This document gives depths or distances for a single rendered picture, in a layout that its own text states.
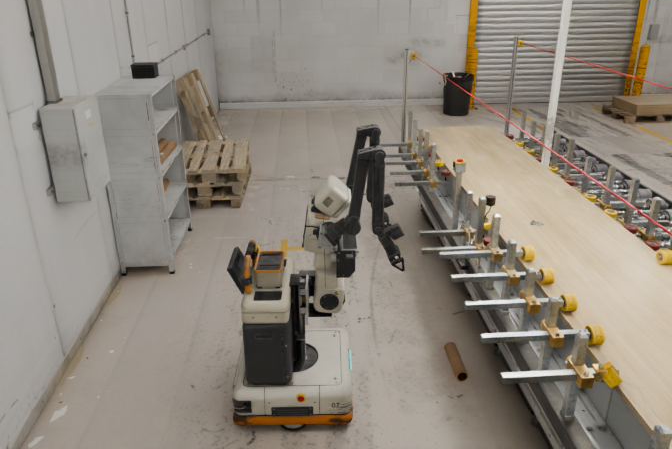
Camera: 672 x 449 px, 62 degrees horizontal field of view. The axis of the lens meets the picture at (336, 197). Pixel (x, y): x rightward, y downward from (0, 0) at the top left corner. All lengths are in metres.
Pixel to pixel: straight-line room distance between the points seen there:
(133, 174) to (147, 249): 0.67
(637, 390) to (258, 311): 1.72
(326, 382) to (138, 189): 2.35
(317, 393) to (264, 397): 0.29
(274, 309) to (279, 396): 0.53
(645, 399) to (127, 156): 3.78
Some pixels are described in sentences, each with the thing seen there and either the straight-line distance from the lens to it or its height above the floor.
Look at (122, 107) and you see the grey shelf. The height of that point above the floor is 1.45.
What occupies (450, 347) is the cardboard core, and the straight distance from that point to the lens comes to 3.89.
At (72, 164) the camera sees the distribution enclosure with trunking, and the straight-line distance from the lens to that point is 3.81.
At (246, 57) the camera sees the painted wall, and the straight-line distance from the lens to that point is 10.78.
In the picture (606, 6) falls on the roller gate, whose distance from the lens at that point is 12.05.
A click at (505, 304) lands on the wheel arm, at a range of 2.74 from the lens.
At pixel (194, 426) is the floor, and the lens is 3.51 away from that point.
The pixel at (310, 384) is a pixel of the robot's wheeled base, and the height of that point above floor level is 0.28.
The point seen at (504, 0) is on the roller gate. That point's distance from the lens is 11.25.
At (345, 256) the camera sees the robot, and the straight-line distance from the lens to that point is 2.92.
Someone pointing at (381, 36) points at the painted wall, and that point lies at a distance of 10.80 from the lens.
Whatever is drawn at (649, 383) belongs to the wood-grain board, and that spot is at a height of 0.90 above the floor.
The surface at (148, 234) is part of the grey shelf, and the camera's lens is 4.89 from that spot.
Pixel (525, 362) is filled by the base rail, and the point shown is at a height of 0.70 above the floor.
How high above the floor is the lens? 2.38
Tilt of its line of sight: 22 degrees down
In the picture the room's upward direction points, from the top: straight up
